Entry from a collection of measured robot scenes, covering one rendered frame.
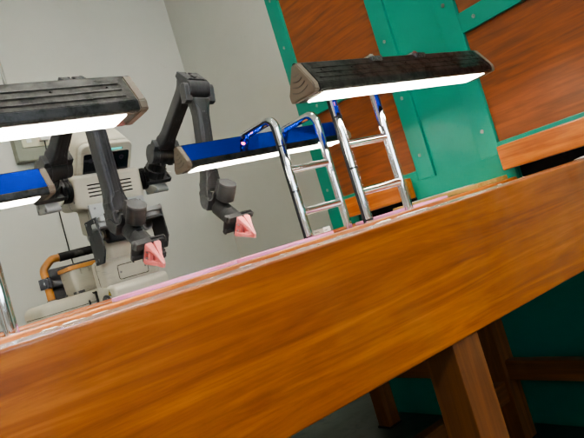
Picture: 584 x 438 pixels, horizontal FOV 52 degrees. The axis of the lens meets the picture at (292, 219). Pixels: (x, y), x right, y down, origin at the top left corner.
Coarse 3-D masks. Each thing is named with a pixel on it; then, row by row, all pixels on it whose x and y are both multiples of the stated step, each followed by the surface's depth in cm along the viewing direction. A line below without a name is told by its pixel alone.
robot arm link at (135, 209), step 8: (128, 200) 171; (136, 200) 172; (128, 208) 169; (136, 208) 169; (144, 208) 170; (120, 216) 174; (128, 216) 170; (136, 216) 169; (144, 216) 171; (112, 224) 175; (120, 224) 175; (136, 224) 171; (112, 232) 176; (120, 232) 176
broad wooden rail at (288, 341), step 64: (512, 192) 96; (576, 192) 108; (320, 256) 71; (384, 256) 77; (448, 256) 84; (512, 256) 93; (576, 256) 103; (128, 320) 56; (192, 320) 60; (256, 320) 64; (320, 320) 69; (384, 320) 75; (448, 320) 81; (0, 384) 49; (64, 384) 52; (128, 384) 55; (192, 384) 58; (256, 384) 62; (320, 384) 67
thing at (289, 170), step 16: (256, 128) 169; (272, 128) 163; (288, 128) 182; (320, 128) 172; (320, 144) 173; (288, 160) 163; (288, 176) 163; (336, 176) 172; (336, 192) 172; (304, 208) 163; (320, 208) 166; (304, 224) 162
